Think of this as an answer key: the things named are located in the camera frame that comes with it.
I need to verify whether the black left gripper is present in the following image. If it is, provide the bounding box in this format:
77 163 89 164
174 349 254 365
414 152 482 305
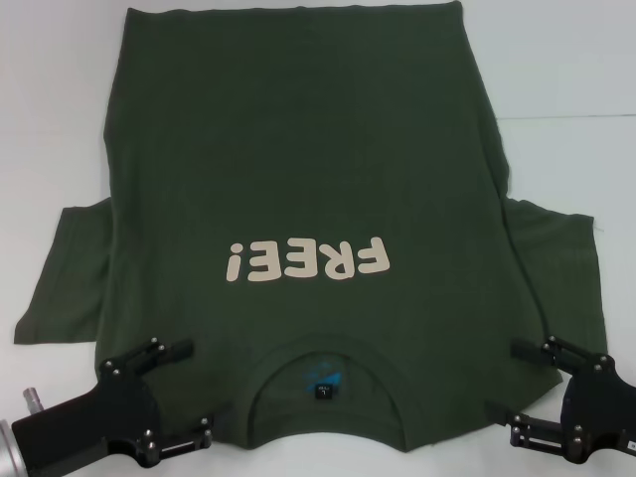
10 337 223 471

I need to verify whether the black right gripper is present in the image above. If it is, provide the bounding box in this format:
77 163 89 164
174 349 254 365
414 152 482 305
485 335 636 451

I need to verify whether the dark green FREE t-shirt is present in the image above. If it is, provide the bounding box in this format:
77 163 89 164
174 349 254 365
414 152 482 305
13 2 610 454

